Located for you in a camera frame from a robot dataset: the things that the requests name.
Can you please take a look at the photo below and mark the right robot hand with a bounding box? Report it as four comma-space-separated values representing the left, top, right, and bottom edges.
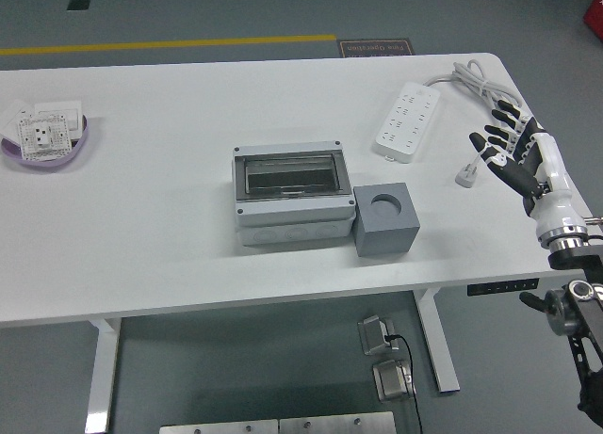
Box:
468, 99, 588, 242

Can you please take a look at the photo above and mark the transparent hinged box lid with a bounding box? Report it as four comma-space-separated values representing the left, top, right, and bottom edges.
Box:
234, 152, 341, 201

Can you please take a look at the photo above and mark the grey cube with round hole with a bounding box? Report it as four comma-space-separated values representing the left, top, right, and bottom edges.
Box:
352, 182, 421, 259

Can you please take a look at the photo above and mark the black table control panel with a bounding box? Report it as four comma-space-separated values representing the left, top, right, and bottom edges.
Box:
466, 278, 541, 297

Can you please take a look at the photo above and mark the white power strip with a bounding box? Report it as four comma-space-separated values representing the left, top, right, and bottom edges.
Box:
375, 80, 442, 165

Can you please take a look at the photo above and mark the red object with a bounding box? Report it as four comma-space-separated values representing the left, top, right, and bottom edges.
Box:
582, 0, 603, 30

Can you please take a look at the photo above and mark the white table leg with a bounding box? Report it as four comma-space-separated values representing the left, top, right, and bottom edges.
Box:
84, 316, 122, 434
413, 290, 461, 395

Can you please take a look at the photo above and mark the dark floor sign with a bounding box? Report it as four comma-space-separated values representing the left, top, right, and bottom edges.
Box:
336, 38, 418, 58

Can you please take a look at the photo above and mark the silver foot pedal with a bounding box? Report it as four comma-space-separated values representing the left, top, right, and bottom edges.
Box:
371, 358, 418, 402
356, 314, 399, 357

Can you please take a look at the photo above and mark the metal plate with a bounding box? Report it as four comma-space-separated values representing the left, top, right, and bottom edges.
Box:
158, 419, 279, 434
278, 410, 397, 434

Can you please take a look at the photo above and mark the purple bowl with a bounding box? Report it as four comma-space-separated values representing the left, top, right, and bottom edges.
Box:
0, 113, 90, 168

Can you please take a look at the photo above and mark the white socket module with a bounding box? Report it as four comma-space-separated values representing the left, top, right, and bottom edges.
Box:
16, 113, 74, 162

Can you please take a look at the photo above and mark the white power cord with plug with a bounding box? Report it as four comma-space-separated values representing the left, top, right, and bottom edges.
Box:
423, 59, 524, 189

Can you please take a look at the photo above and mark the grey electrical enclosure box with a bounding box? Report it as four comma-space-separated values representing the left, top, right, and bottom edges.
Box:
231, 140, 357, 247

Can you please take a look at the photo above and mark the black pedal cable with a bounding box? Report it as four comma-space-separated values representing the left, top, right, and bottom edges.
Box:
383, 332, 425, 434

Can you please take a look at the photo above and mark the white switch plate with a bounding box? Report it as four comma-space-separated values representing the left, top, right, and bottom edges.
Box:
33, 100, 84, 133
0, 99, 38, 143

